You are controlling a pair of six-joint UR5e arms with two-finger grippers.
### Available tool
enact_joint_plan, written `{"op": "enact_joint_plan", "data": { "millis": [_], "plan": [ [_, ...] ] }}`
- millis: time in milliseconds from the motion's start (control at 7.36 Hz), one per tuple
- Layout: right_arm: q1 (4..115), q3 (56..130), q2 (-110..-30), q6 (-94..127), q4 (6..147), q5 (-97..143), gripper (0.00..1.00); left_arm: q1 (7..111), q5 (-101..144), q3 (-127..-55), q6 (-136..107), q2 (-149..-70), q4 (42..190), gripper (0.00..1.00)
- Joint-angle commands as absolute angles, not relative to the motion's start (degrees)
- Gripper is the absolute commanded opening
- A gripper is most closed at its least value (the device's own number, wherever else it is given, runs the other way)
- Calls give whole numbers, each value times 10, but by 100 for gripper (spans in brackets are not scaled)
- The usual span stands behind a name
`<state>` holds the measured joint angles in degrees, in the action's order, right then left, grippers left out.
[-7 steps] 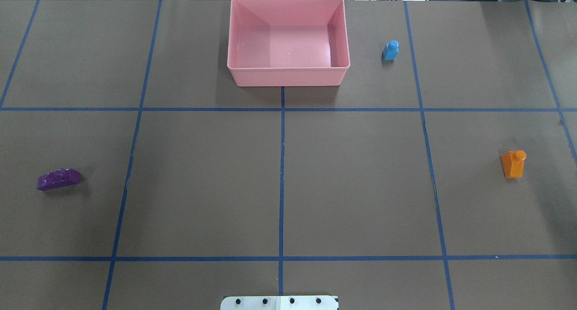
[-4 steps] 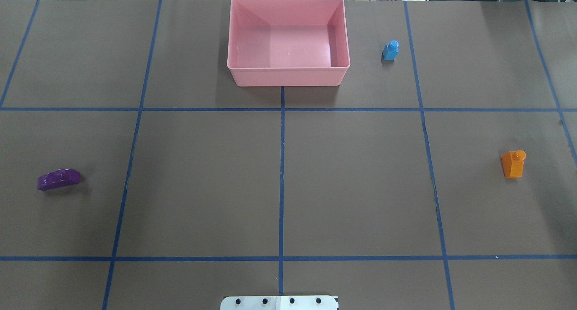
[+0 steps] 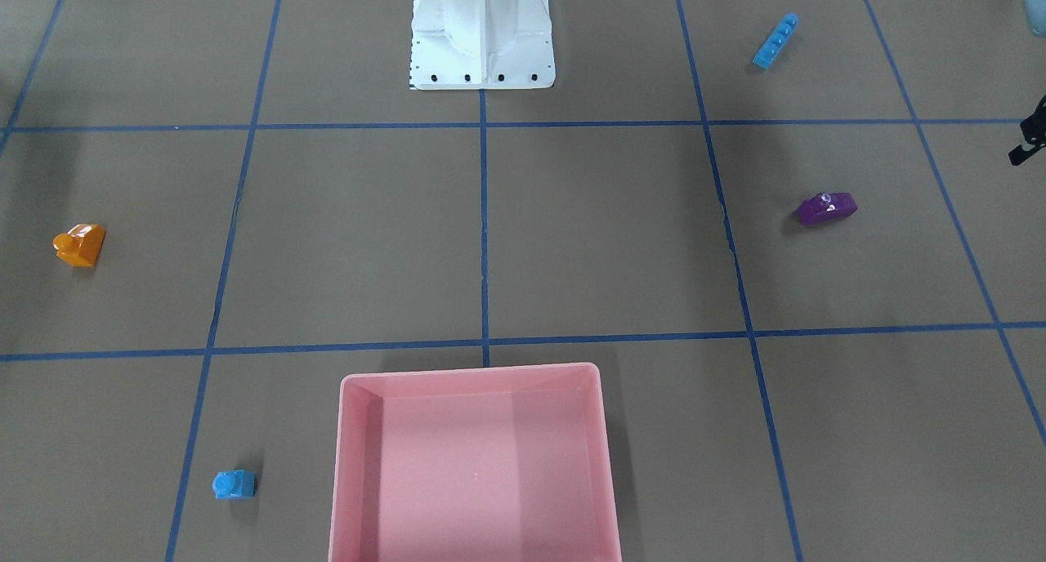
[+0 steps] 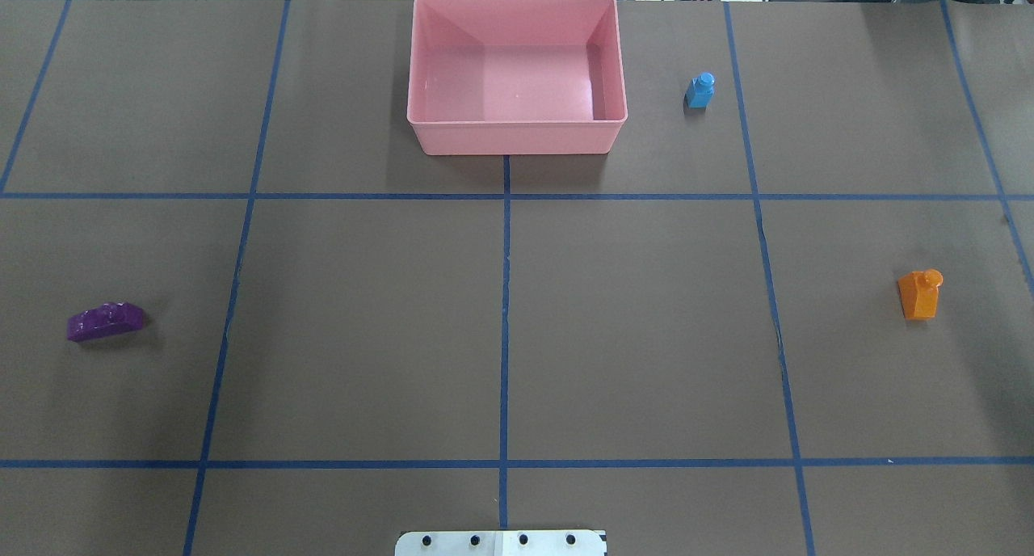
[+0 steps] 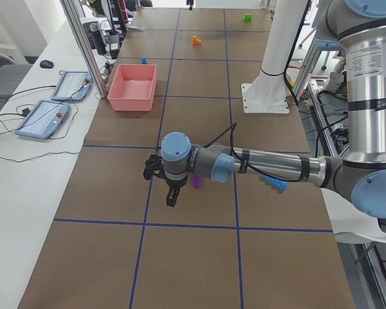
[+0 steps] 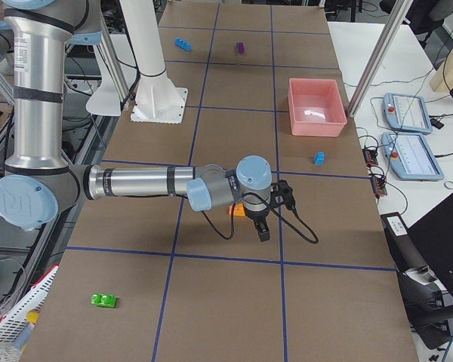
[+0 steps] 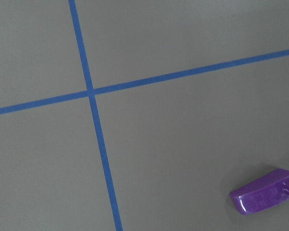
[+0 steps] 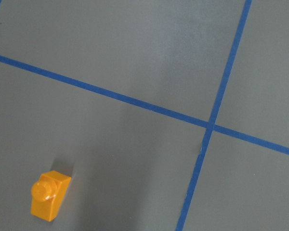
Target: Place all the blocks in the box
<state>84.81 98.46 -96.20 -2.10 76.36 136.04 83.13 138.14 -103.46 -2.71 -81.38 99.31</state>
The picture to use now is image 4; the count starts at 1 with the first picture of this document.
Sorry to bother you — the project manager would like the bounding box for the orange block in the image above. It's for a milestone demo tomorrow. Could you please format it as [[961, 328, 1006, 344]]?
[[898, 268, 944, 321]]

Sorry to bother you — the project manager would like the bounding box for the purple block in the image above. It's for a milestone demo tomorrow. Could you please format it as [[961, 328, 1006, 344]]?
[[65, 302, 145, 343]]

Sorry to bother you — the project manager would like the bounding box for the pink plastic box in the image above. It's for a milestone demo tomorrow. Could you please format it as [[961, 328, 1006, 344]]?
[[406, 0, 628, 156]]

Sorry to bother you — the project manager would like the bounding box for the small blue block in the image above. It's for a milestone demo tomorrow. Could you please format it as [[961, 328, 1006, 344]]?
[[685, 71, 716, 109]]

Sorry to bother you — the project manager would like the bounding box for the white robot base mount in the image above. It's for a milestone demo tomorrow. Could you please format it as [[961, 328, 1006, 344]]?
[[394, 529, 609, 555]]

